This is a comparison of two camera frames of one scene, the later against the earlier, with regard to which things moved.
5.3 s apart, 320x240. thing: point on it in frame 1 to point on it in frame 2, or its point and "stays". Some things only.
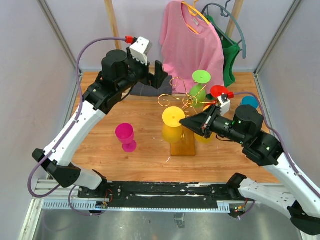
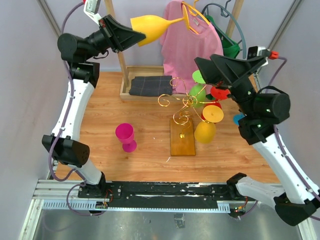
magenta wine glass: [124, 133] stays
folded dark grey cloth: [143, 89] stays
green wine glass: [197, 94] stays
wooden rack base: [186, 146] stays
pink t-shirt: [190, 43] stays
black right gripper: [202, 123] to [230, 70]
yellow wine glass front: [172, 129] to [152, 26]
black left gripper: [155, 80] to [119, 36]
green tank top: [230, 50] stays
